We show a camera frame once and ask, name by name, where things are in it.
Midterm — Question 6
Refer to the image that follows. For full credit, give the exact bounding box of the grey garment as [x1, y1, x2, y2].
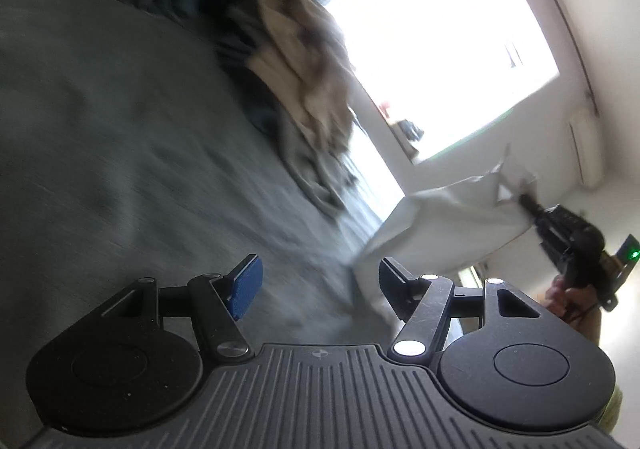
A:
[272, 114, 362, 218]

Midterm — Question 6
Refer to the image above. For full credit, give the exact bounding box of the box with dark clothes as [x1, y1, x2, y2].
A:
[395, 119, 426, 146]

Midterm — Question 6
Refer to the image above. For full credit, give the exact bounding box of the beige garment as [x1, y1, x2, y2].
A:
[247, 0, 359, 156]

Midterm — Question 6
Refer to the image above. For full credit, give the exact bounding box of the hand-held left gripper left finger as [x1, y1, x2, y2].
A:
[102, 254, 265, 364]

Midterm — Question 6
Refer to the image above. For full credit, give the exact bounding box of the white shirt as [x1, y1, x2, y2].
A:
[350, 144, 539, 325]

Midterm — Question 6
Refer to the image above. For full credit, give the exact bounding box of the white air conditioner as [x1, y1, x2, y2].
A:
[570, 109, 609, 188]

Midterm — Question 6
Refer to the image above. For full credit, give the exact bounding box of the grey bed blanket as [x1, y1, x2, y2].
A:
[0, 0, 406, 430]

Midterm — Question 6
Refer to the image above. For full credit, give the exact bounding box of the person's right hand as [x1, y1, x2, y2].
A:
[545, 276, 603, 345]

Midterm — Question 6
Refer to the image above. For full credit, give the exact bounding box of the window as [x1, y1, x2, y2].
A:
[320, 0, 561, 166]

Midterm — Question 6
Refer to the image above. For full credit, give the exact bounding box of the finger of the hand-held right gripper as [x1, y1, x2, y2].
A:
[517, 191, 551, 230]

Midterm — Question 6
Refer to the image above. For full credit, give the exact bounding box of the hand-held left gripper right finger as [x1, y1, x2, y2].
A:
[378, 256, 544, 365]

